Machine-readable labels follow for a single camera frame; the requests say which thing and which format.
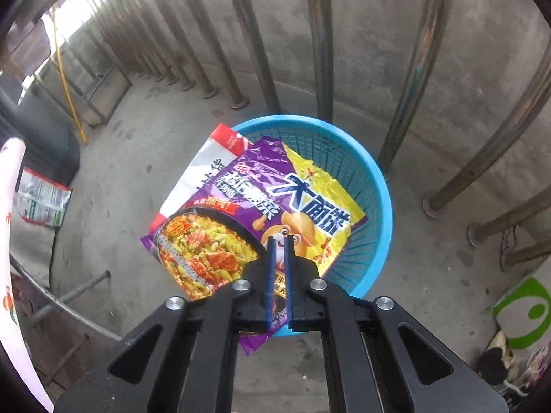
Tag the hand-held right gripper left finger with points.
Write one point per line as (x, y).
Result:
(271, 284)

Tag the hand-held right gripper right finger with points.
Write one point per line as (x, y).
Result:
(290, 284)

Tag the purple yellow noodle bag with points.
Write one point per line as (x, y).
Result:
(258, 189)

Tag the red white snack bag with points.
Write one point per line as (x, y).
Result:
(202, 172)

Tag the blue plastic basket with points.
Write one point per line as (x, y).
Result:
(344, 159)

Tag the black white shoe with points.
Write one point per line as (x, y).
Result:
(495, 361)

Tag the green white bag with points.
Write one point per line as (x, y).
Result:
(512, 322)

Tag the metal balcony railing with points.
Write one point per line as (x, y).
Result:
(254, 51)

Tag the white green printed packet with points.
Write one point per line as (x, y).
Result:
(43, 198)

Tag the pink white patterned table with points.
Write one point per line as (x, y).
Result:
(13, 266)

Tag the hanging clothes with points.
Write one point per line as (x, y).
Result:
(30, 47)

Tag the metal table frame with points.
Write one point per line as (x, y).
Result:
(77, 292)

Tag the grey metal frame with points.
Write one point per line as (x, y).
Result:
(122, 90)

